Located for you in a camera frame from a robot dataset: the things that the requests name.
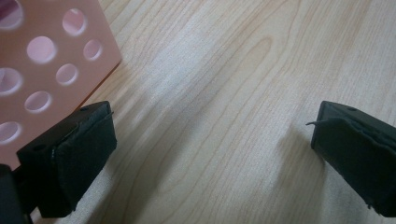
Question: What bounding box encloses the pink plastic basket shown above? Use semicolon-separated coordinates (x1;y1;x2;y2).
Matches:
0;0;123;171

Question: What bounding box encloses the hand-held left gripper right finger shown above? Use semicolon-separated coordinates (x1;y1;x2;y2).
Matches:
305;100;396;218

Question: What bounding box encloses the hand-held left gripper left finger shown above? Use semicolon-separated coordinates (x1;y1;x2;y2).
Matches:
16;100;119;218

